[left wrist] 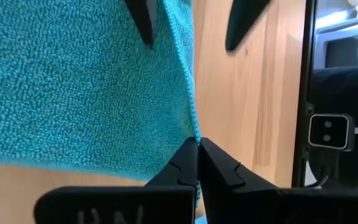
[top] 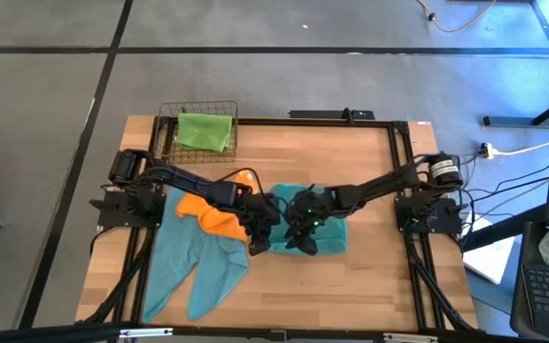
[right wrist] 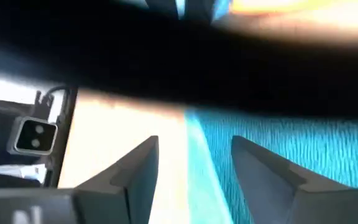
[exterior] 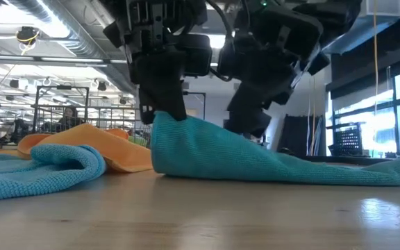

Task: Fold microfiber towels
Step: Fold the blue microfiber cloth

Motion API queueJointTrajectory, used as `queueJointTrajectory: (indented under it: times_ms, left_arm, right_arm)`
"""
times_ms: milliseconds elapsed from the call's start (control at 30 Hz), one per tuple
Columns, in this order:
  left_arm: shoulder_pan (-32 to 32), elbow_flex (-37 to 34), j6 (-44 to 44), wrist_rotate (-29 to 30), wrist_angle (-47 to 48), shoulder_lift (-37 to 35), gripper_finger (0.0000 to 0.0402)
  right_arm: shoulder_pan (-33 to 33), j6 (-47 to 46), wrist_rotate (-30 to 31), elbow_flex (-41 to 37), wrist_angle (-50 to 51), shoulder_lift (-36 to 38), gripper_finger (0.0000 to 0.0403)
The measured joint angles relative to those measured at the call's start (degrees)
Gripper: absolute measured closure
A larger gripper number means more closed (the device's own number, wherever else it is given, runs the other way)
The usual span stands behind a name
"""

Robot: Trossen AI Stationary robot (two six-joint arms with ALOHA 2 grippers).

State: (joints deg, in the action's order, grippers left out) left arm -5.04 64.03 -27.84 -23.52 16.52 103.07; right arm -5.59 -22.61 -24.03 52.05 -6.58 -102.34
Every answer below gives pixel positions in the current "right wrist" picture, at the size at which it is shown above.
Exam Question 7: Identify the teal microfiber towel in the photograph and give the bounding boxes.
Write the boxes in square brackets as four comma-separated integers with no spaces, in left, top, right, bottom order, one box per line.
[183,107,358,224]

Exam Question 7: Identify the silver bracket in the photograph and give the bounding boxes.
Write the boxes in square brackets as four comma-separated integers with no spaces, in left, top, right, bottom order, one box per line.
[0,161,48,184]

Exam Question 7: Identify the table-level camera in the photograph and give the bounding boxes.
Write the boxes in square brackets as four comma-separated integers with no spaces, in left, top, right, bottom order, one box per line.
[7,115,58,156]

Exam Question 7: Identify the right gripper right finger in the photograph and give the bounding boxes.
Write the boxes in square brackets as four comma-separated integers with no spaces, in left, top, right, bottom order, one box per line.
[231,135,358,224]

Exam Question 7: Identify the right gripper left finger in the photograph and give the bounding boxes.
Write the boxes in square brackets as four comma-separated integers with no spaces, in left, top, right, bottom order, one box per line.
[0,135,160,224]

